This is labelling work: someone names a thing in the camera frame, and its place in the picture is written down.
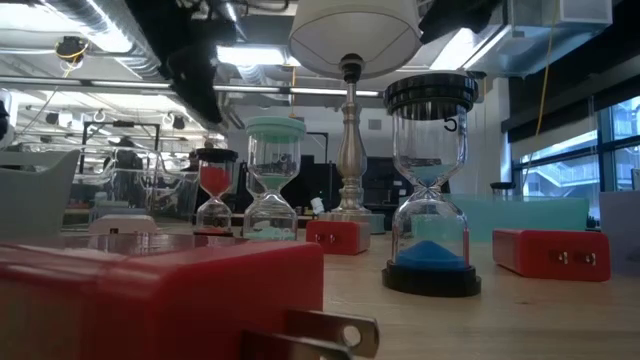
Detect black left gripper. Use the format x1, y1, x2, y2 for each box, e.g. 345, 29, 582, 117
124, 0, 239, 125

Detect mint green hourglass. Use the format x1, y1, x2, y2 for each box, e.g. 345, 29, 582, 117
242, 115, 307, 242

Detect red sand hourglass black caps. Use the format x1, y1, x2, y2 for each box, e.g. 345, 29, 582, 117
193, 147, 240, 237

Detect red charger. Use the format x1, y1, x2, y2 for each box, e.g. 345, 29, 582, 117
305, 219, 372, 256
492, 228, 612, 283
0, 239, 381, 360

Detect blue sand hourglass marked five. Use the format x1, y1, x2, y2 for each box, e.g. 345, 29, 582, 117
381, 72, 483, 299

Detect table lamp white shade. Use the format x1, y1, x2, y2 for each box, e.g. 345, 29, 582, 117
288, 0, 424, 235

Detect black ceiling sensor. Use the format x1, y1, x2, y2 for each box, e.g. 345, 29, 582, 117
54, 34, 92, 65

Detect clear plastic bin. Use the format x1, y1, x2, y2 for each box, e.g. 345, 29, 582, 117
74, 144, 201, 224

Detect light blue charger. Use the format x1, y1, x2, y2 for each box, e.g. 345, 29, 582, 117
89, 200, 146, 217

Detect window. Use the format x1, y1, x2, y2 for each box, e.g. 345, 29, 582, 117
509, 94, 640, 221

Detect grey plastic bin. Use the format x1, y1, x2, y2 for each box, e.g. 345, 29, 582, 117
0, 148, 82, 241

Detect teal plastic tray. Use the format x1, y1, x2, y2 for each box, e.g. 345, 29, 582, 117
399, 193, 591, 245

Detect black gantry frame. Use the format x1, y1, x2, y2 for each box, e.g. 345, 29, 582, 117
82, 119, 162, 166

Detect yellow hanging cable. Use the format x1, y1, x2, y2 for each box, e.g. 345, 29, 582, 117
519, 0, 559, 191

